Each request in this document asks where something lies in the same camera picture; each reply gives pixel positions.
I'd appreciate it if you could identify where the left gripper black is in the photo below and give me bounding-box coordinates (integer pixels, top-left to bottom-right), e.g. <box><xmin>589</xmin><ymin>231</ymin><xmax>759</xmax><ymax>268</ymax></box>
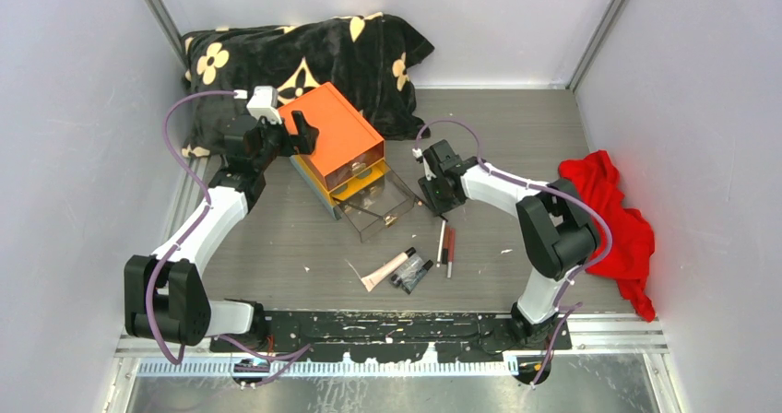
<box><xmin>255</xmin><ymin>112</ymin><xmax>319</xmax><ymax>171</ymax></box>

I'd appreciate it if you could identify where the orange drawer organizer box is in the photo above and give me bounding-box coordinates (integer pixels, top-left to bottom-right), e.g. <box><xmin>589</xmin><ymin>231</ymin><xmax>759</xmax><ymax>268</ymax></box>
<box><xmin>278</xmin><ymin>83</ymin><xmax>387</xmax><ymax>219</ymax></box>

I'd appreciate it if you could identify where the clear bottom drawer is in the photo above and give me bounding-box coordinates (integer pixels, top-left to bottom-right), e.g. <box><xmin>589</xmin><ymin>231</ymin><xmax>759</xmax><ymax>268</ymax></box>
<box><xmin>330</xmin><ymin>161</ymin><xmax>420</xmax><ymax>242</ymax></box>

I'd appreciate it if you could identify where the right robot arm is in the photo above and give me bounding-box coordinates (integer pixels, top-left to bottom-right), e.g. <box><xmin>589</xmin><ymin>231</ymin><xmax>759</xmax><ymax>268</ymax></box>
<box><xmin>412</xmin><ymin>140</ymin><xmax>601</xmax><ymax>349</ymax></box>

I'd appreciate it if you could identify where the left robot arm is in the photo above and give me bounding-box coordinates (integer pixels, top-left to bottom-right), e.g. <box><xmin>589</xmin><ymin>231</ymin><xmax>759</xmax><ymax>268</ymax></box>
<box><xmin>124</xmin><ymin>110</ymin><xmax>319</xmax><ymax>351</ymax></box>

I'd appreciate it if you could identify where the white makeup pencil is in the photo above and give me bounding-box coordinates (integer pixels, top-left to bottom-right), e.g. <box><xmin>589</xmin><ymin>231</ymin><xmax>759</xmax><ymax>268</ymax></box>
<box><xmin>435</xmin><ymin>218</ymin><xmax>447</xmax><ymax>267</ymax></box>

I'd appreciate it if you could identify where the clear black makeup bottle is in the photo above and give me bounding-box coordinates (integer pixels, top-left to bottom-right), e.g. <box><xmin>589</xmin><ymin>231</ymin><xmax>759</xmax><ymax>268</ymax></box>
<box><xmin>389</xmin><ymin>254</ymin><xmax>424</xmax><ymax>288</ymax></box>

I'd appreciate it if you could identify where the pink makeup tube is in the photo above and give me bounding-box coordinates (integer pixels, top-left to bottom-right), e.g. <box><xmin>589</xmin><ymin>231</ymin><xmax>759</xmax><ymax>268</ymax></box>
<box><xmin>361</xmin><ymin>247</ymin><xmax>417</xmax><ymax>292</ymax></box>

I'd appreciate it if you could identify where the black mascara tube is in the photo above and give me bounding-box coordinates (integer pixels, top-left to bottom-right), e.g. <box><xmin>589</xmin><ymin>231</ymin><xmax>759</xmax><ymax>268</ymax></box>
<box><xmin>402</xmin><ymin>260</ymin><xmax>433</xmax><ymax>294</ymax></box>

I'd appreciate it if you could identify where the black floral blanket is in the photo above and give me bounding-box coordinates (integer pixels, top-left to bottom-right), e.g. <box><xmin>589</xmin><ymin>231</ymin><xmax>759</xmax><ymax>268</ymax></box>
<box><xmin>181</xmin><ymin>12</ymin><xmax>435</xmax><ymax>158</ymax></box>

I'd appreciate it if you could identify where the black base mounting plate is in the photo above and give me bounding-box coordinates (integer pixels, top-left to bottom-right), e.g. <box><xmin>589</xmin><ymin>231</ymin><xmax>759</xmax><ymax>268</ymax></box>
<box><xmin>235</xmin><ymin>311</ymin><xmax>572</xmax><ymax>364</ymax></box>

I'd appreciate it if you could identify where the red cloth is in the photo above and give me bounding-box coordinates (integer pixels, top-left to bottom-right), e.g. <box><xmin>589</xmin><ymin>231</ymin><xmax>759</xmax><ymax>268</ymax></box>
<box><xmin>558</xmin><ymin>150</ymin><xmax>657</xmax><ymax>322</ymax></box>

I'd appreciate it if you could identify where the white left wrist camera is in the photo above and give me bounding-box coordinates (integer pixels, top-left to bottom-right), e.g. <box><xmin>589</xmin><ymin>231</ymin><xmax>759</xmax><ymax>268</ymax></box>
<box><xmin>246</xmin><ymin>86</ymin><xmax>282</xmax><ymax>125</ymax></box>

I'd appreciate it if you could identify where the aluminium front rail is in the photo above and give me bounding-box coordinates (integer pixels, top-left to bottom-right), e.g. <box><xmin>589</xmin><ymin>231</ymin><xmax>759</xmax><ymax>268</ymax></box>
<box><xmin>114</xmin><ymin>312</ymin><xmax>669</xmax><ymax>386</ymax></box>

